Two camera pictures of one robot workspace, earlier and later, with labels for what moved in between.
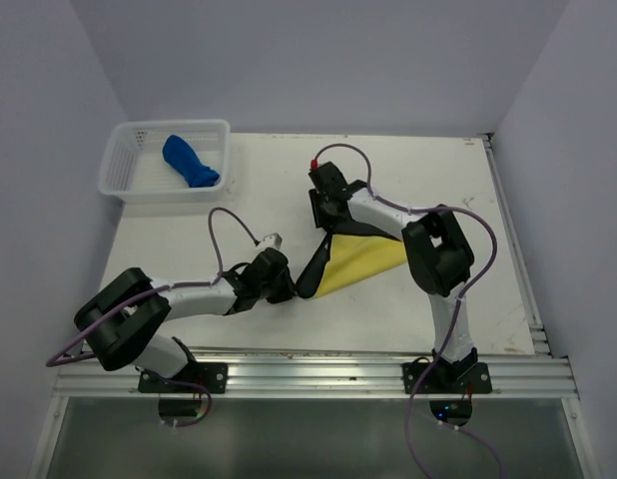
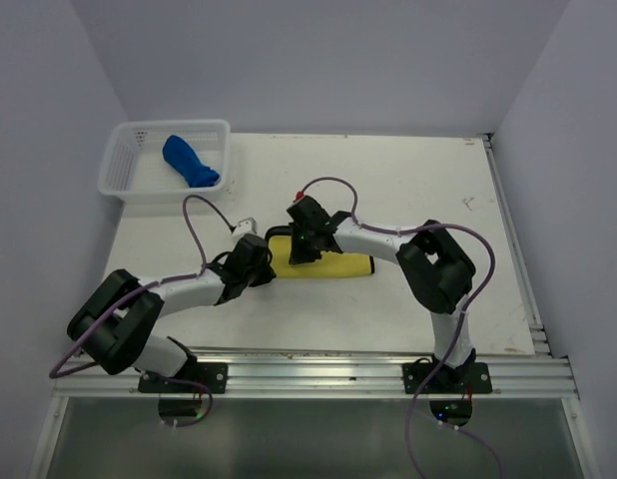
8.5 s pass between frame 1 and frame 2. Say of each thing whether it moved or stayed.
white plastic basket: stayed
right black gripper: moved
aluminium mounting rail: stayed
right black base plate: stayed
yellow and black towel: moved
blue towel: stayed
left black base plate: stayed
